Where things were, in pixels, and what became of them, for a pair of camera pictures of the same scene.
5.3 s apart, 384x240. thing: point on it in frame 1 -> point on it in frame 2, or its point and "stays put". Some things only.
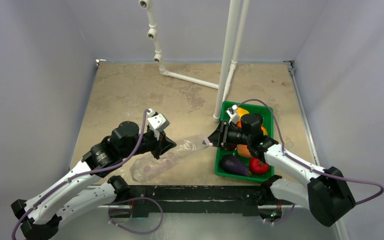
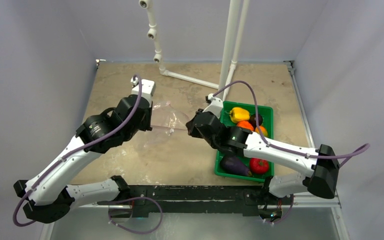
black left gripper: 165,144 -> 147,125
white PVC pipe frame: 230,62 stays put
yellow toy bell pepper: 241,111 stays put
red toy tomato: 257,166 stays put
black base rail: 245,199 stays put
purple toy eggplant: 234,165 stays put
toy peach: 265,131 stays put
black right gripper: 224,135 -> 196,124
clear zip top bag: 184,147 -> 166,118
